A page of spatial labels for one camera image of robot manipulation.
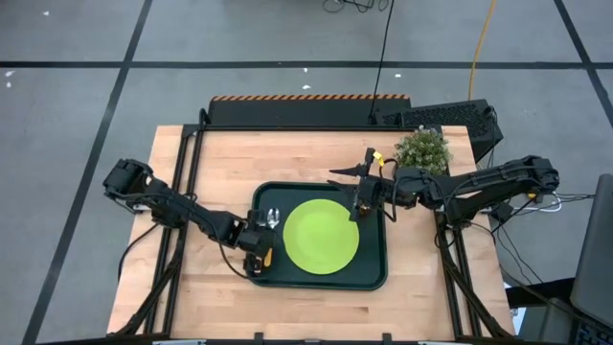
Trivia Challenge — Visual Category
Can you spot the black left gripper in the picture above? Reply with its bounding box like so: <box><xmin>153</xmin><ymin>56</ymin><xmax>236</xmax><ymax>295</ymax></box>
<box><xmin>238</xmin><ymin>208</ymin><xmax>278</xmax><ymax>280</ymax></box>

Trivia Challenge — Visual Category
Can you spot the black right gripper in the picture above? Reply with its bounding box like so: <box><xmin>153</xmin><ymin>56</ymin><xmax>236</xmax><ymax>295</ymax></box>
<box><xmin>327</xmin><ymin>147</ymin><xmax>397</xmax><ymax>222</ymax></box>

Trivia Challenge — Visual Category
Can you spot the wooden-handled metal spoon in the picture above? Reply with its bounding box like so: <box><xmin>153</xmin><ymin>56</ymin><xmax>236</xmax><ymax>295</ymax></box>
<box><xmin>261</xmin><ymin>207</ymin><xmax>283</xmax><ymax>268</ymax></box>

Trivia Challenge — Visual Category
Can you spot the lime green plate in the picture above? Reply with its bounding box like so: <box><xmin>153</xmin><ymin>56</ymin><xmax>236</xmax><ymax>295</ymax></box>
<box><xmin>282</xmin><ymin>198</ymin><xmax>360</xmax><ymax>276</ymax></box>

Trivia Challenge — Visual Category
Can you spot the dark green tray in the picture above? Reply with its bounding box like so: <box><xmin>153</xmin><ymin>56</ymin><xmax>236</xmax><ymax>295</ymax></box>
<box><xmin>247</xmin><ymin>180</ymin><xmax>389</xmax><ymax>291</ymax></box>

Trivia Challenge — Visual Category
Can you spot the potted plant in slatted pot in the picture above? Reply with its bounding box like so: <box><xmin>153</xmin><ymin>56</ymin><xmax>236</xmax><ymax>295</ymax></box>
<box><xmin>393</xmin><ymin>125</ymin><xmax>453</xmax><ymax>176</ymax></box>

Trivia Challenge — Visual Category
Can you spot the black box with striped edge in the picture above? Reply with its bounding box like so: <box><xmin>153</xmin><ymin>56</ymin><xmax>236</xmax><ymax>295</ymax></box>
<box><xmin>208</xmin><ymin>94</ymin><xmax>412</xmax><ymax>128</ymax></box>

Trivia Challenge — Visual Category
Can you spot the black computer tower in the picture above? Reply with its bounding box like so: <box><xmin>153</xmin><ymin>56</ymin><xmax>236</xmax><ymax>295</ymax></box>
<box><xmin>373</xmin><ymin>99</ymin><xmax>504</xmax><ymax>162</ymax></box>

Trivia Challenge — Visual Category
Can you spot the black stand base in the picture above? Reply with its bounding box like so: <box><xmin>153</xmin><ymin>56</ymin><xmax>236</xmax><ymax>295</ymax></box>
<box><xmin>505</xmin><ymin>276</ymin><xmax>576</xmax><ymax>309</ymax></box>

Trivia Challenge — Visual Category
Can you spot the grey box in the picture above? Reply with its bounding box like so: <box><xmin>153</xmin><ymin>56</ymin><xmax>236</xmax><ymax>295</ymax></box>
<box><xmin>518</xmin><ymin>296</ymin><xmax>576</xmax><ymax>345</ymax></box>

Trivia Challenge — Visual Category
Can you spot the grey monitor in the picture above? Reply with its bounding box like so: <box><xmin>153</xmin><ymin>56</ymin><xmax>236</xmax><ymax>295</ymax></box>
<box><xmin>569</xmin><ymin>172</ymin><xmax>613</xmax><ymax>332</ymax></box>

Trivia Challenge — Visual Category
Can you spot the black keyboard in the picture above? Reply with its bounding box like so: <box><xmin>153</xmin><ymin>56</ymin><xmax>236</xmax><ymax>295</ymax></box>
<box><xmin>574</xmin><ymin>321</ymin><xmax>613</xmax><ymax>345</ymax></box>

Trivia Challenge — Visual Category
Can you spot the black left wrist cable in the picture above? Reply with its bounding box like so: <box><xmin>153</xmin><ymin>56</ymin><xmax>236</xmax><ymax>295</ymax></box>
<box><xmin>217</xmin><ymin>234</ymin><xmax>253</xmax><ymax>280</ymax></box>

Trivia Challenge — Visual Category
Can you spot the black metal table frame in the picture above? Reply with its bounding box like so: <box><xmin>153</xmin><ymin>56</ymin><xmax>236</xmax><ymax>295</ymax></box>
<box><xmin>107</xmin><ymin>108</ymin><xmax>516</xmax><ymax>342</ymax></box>

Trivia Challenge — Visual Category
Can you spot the black hanging cable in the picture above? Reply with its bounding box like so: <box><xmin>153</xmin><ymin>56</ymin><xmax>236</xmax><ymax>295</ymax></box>
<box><xmin>367</xmin><ymin>0</ymin><xmax>397</xmax><ymax>124</ymax></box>

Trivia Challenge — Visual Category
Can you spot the black floor cable coil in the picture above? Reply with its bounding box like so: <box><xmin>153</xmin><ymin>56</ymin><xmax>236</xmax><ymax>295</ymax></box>
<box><xmin>321</xmin><ymin>0</ymin><xmax>390</xmax><ymax>14</ymax></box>

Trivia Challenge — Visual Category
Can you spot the yellow hanging cable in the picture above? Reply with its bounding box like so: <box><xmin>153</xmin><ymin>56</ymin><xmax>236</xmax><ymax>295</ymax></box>
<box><xmin>467</xmin><ymin>0</ymin><xmax>497</xmax><ymax>101</ymax></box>

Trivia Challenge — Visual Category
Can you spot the white cable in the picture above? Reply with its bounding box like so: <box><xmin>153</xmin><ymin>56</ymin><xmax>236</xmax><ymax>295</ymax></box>
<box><xmin>526</xmin><ymin>194</ymin><xmax>562</xmax><ymax>214</ymax></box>

